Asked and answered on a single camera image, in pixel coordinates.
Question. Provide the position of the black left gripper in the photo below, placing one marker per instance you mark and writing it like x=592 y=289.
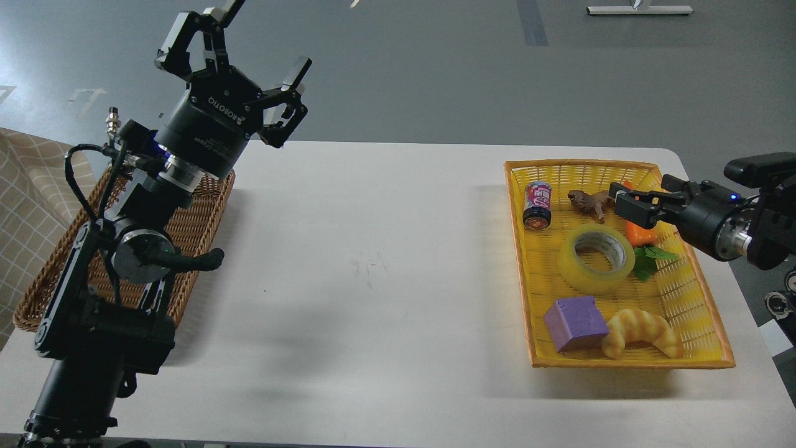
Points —
x=211 y=121

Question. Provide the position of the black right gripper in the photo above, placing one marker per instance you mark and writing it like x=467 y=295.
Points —
x=706 y=214

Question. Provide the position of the yellow tape roll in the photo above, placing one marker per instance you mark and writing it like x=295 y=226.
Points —
x=595 y=259

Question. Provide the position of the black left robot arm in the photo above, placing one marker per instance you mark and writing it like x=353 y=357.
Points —
x=107 y=318

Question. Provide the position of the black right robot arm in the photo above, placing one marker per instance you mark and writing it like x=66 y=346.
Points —
x=770 y=214

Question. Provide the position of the orange toy carrot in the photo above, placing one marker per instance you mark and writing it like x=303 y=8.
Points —
x=646 y=253

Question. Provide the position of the brown toy animal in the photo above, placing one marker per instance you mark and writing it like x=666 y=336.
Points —
x=596 y=204

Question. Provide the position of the yellow plastic basket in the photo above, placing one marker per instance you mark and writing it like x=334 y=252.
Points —
x=677 y=292

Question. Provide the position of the small drink can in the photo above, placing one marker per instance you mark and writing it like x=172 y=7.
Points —
x=537 y=213

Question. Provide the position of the toy croissant bread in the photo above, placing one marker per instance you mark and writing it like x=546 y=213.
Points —
x=636 y=325

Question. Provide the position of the brown wicker basket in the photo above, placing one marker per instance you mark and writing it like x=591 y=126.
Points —
x=192 y=230

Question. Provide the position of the purple foam block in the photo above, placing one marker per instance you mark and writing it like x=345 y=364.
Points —
x=575 y=323

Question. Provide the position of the beige checkered cloth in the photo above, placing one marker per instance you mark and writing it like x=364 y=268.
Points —
x=37 y=205

